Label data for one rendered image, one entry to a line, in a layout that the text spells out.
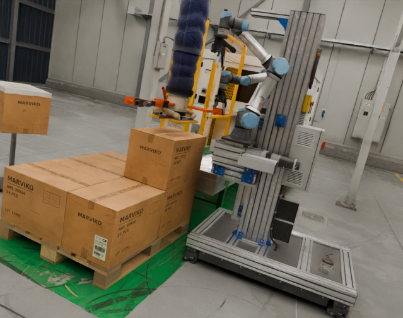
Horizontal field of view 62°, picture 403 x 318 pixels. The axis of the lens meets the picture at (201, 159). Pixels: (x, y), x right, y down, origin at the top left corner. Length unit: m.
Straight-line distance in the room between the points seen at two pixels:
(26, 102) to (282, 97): 2.26
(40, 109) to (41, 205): 1.25
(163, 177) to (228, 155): 0.52
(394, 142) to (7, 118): 10.70
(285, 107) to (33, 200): 1.93
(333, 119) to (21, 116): 9.90
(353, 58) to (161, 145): 9.92
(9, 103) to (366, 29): 10.53
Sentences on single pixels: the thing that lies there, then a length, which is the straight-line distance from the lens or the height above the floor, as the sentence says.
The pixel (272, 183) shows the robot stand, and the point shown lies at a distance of 2.74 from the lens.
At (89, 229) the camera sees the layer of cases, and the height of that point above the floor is 0.35.
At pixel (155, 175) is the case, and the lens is 2.64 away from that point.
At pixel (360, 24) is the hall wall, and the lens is 12.16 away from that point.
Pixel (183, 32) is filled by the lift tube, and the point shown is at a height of 1.73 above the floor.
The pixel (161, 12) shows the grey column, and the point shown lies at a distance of 4.29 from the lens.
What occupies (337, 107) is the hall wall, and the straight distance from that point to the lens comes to 11.85.
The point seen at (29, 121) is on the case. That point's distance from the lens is 3.54.
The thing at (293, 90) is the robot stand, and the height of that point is 1.47.
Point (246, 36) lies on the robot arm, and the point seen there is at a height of 1.77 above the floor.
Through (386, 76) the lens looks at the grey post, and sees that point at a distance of 5.75.
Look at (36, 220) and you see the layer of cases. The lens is 2.63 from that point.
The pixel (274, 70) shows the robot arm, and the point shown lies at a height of 1.57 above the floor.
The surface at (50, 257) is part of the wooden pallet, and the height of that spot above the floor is 0.04.
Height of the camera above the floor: 1.37
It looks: 12 degrees down
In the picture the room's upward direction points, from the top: 12 degrees clockwise
